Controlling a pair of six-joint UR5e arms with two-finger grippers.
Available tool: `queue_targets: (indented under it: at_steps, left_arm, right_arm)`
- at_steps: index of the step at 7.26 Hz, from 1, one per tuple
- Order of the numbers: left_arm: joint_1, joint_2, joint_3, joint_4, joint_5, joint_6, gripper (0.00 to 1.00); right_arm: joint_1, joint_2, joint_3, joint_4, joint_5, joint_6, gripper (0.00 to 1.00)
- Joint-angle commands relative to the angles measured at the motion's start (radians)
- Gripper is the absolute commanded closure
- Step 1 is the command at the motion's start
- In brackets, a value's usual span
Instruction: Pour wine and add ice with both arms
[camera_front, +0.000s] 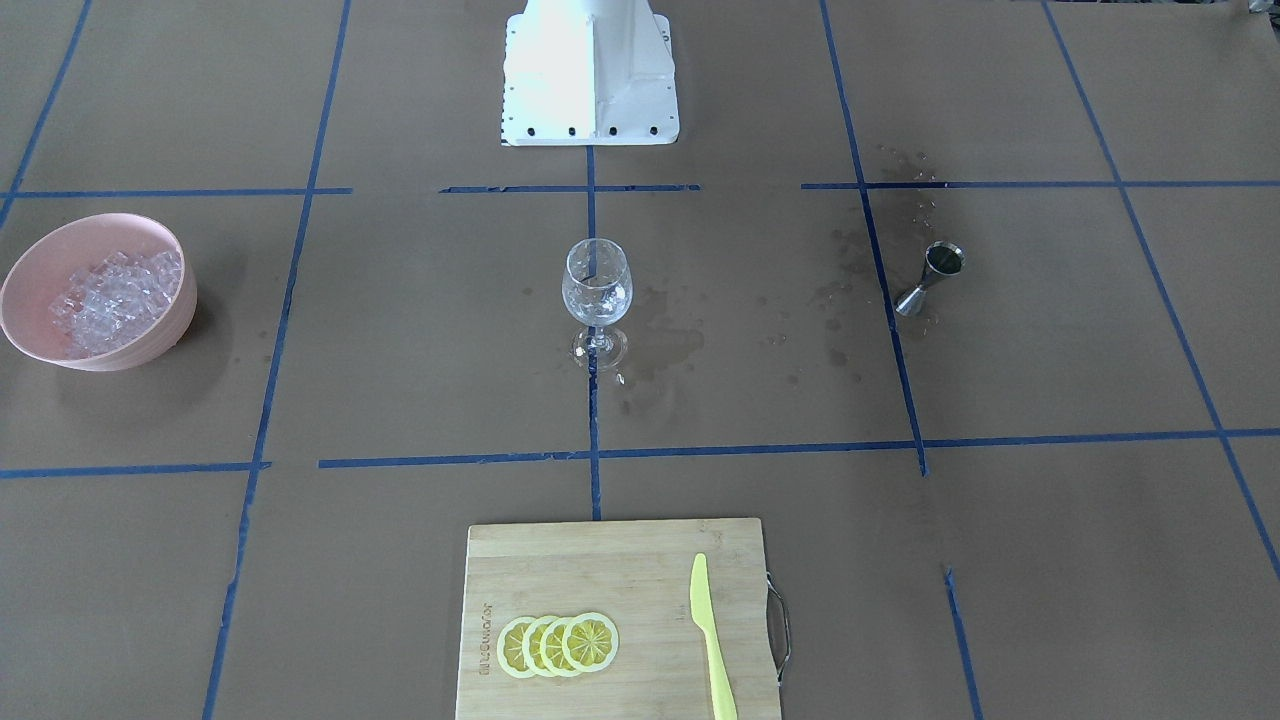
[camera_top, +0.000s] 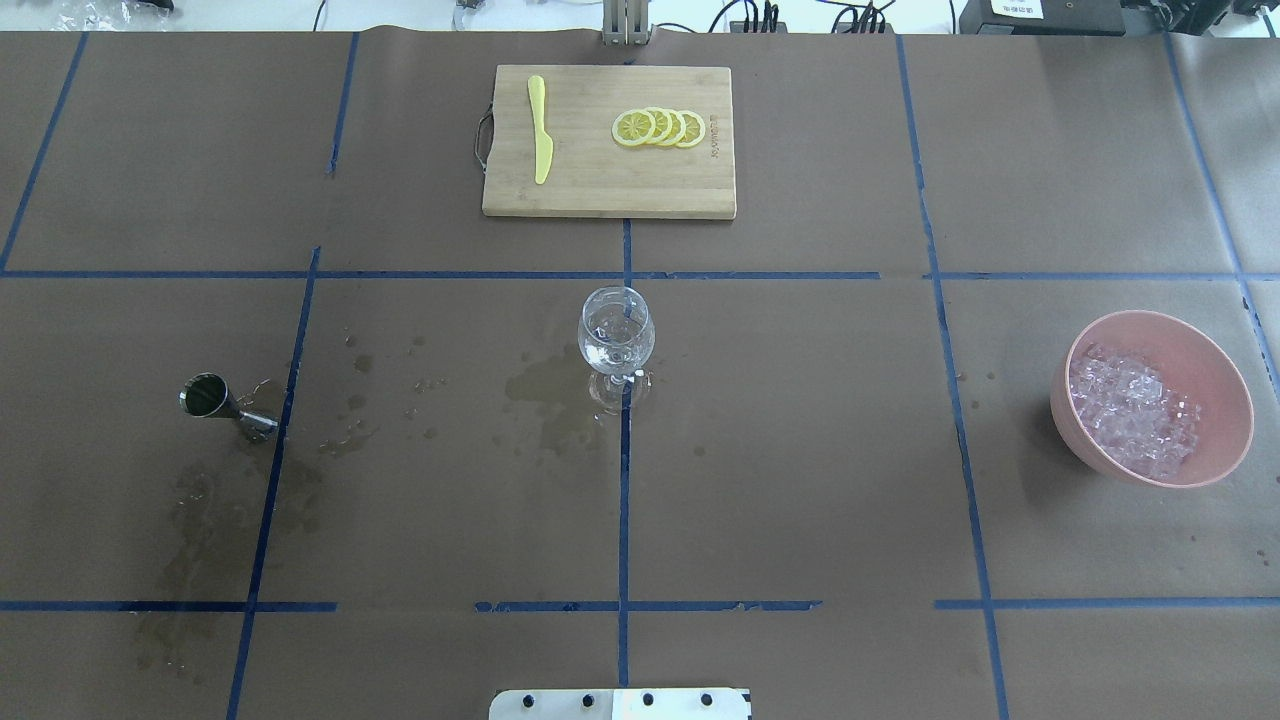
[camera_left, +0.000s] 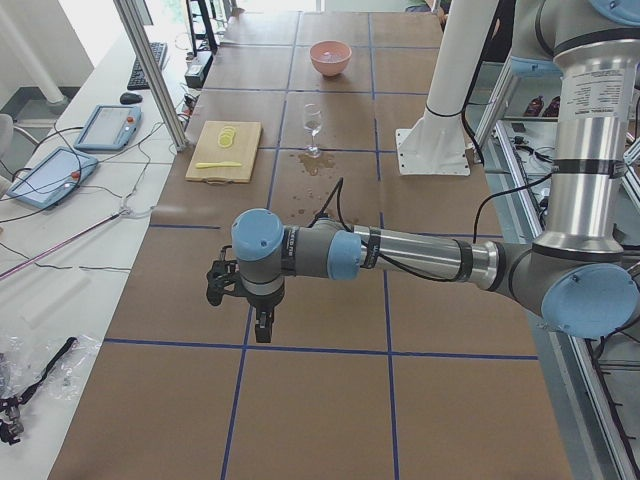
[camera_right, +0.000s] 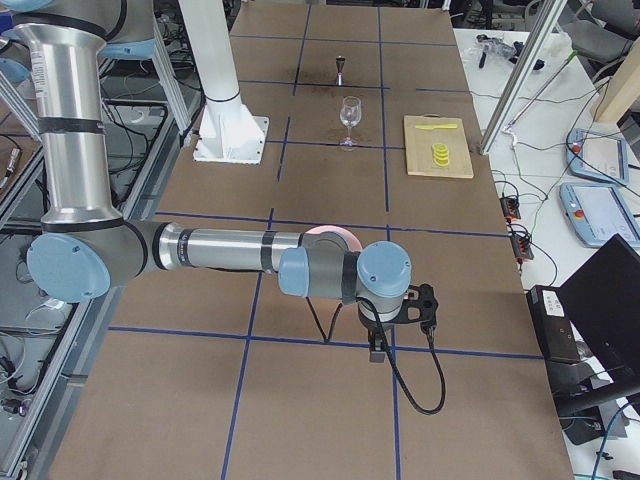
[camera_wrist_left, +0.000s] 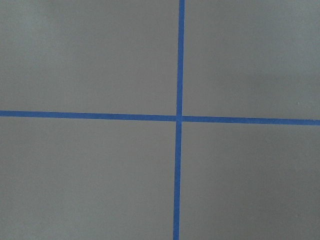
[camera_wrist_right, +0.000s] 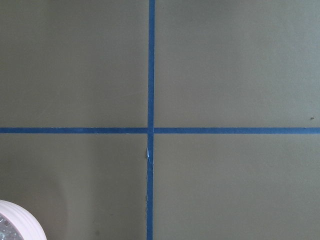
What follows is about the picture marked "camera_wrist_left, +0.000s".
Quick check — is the blue tape line crosswise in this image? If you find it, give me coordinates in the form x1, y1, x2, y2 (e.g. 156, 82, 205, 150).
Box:
0, 110, 320, 126

